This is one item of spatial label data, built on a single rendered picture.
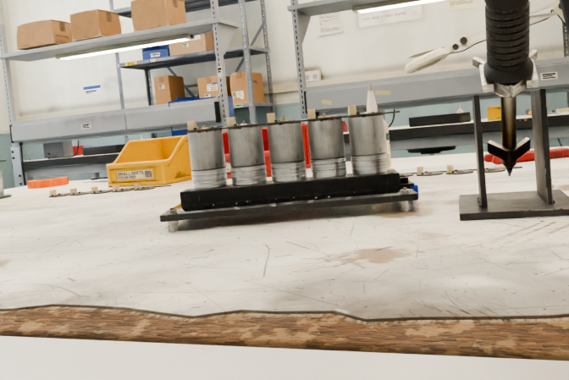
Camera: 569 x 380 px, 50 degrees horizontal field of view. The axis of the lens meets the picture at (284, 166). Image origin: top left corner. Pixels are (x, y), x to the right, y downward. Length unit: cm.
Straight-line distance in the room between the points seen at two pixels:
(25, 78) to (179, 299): 638
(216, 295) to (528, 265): 11
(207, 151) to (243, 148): 2
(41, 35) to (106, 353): 351
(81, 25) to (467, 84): 202
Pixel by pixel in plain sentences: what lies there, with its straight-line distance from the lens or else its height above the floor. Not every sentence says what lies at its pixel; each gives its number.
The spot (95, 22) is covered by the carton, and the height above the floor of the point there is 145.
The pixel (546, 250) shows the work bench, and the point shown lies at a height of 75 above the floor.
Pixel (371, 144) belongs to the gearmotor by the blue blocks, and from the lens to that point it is 41.
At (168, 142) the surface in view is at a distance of 92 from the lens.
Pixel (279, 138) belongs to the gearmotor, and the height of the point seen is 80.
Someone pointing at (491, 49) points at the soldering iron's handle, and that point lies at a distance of 33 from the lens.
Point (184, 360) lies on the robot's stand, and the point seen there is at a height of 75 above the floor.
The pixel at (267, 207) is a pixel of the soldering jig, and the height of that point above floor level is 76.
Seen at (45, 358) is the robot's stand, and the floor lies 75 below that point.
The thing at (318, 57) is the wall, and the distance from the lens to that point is 504.
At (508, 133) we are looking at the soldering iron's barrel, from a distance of 37.
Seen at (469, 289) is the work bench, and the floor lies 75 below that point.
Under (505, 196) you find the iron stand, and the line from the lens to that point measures 39.
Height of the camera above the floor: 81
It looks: 4 degrees down
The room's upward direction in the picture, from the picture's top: 5 degrees counter-clockwise
